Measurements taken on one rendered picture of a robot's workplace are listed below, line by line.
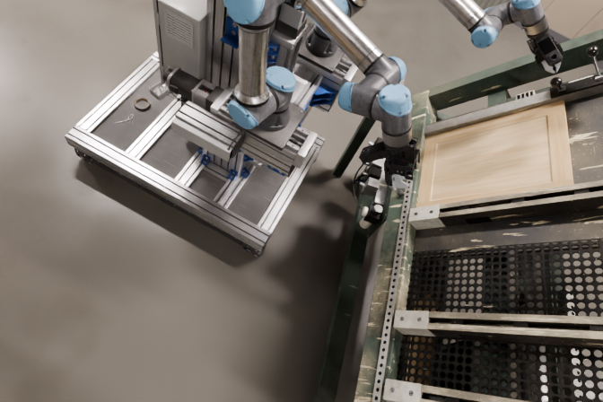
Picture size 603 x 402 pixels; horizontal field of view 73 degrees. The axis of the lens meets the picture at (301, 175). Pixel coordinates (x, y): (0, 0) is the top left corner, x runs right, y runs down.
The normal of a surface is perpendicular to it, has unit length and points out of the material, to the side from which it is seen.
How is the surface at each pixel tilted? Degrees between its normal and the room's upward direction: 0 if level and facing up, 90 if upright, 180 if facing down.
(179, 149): 0
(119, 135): 0
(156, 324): 0
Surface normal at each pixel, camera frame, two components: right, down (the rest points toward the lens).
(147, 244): 0.22, -0.49
